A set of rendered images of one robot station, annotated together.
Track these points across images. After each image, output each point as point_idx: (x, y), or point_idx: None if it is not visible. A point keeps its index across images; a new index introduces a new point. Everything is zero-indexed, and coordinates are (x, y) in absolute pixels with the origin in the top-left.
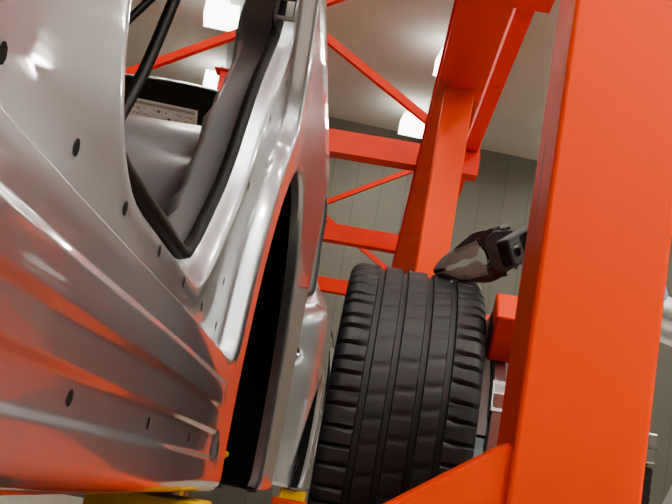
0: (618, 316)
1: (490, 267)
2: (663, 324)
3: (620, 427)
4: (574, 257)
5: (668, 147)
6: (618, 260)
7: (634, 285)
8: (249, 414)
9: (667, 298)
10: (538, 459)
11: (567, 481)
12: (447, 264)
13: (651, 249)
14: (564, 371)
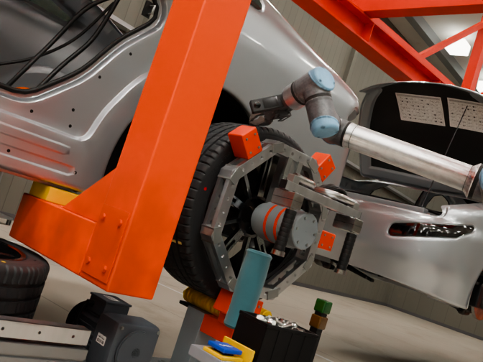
0: (157, 108)
1: (265, 118)
2: (368, 147)
3: (144, 154)
4: (151, 85)
5: (190, 31)
6: (162, 84)
7: (164, 94)
8: (251, 208)
9: (375, 133)
10: (121, 168)
11: (126, 176)
12: (251, 118)
13: (173, 77)
14: (136, 132)
